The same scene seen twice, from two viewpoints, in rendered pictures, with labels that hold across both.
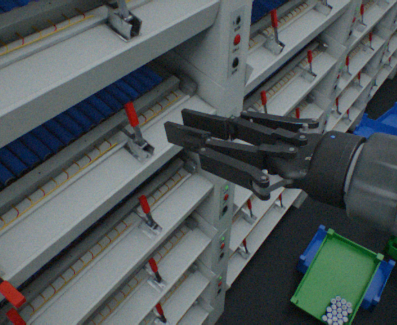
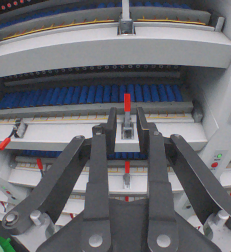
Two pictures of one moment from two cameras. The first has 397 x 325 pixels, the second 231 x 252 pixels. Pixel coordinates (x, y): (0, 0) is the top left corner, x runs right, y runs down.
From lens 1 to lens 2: 0.38 m
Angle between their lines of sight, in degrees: 45
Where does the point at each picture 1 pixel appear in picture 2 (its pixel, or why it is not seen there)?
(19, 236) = (39, 129)
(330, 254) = not seen: outside the picture
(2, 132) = (18, 63)
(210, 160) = (66, 150)
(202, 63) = (212, 100)
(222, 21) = not seen: outside the picture
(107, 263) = not seen: hidden behind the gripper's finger
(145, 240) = (119, 185)
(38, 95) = (34, 47)
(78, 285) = not seen: hidden behind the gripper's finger
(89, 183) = (85, 129)
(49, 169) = (71, 109)
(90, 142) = (101, 108)
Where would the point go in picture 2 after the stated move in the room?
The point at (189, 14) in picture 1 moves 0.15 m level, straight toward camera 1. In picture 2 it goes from (196, 39) to (112, 44)
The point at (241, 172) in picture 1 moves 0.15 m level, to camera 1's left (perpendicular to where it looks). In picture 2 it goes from (40, 186) to (21, 104)
